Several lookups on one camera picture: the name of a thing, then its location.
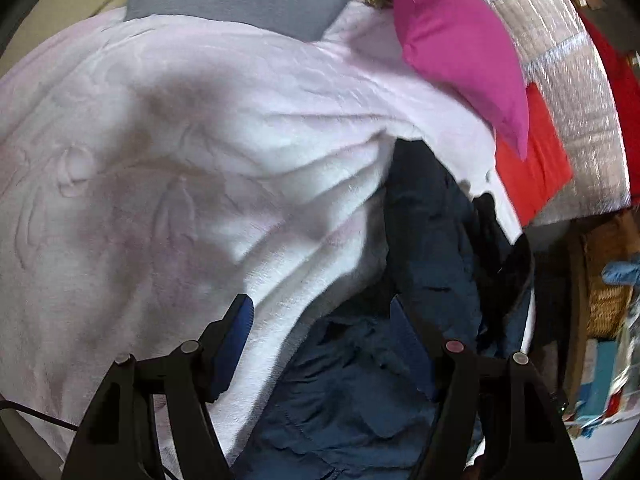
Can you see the dark blue jacket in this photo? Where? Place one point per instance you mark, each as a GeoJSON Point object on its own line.
{"type": "Point", "coordinates": [360, 385]}

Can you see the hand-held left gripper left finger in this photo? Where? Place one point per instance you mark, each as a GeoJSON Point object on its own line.
{"type": "Point", "coordinates": [239, 329]}

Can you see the teal box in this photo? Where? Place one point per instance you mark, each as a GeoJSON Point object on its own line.
{"type": "Point", "coordinates": [600, 372]}

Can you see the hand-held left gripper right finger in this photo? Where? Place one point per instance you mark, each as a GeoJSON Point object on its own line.
{"type": "Point", "coordinates": [406, 330]}

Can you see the red cloth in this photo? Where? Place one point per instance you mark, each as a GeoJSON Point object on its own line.
{"type": "Point", "coordinates": [612, 80]}

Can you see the wicker basket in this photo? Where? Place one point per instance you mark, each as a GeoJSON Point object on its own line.
{"type": "Point", "coordinates": [607, 280]}

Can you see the magenta pillow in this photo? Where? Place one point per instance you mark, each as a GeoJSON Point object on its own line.
{"type": "Point", "coordinates": [450, 45]}

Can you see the pale pink textured blanket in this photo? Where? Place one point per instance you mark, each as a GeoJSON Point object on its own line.
{"type": "Point", "coordinates": [175, 170]}

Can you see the silver foil insulation mat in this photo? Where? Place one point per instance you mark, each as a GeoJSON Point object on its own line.
{"type": "Point", "coordinates": [565, 85]}

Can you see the light blue cloth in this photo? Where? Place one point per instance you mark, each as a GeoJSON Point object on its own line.
{"type": "Point", "coordinates": [622, 274]}

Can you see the red-orange pillow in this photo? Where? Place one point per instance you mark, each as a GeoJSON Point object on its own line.
{"type": "Point", "coordinates": [537, 165]}

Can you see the black garment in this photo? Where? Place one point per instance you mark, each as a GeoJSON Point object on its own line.
{"type": "Point", "coordinates": [506, 250]}

